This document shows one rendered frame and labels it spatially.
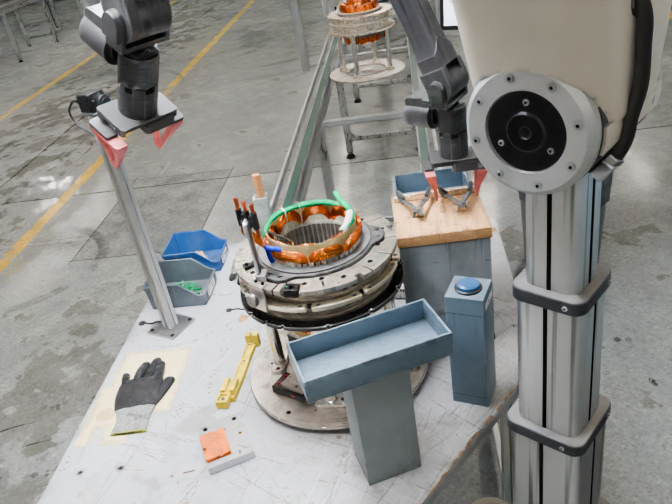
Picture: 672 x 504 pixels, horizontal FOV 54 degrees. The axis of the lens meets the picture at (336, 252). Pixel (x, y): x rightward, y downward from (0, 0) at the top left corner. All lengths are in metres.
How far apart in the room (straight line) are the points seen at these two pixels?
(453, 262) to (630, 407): 1.27
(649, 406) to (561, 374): 1.51
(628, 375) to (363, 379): 1.69
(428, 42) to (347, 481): 0.81
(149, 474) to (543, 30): 1.05
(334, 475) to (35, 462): 1.72
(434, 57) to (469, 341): 0.53
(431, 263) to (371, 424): 0.39
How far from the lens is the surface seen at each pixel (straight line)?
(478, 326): 1.21
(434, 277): 1.38
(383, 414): 1.12
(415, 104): 1.37
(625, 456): 2.34
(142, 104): 1.01
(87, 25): 1.04
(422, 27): 1.28
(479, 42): 0.76
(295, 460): 1.30
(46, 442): 2.86
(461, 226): 1.34
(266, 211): 1.32
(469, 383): 1.31
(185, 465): 1.36
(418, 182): 1.60
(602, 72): 0.74
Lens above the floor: 1.72
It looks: 30 degrees down
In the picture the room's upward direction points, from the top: 10 degrees counter-clockwise
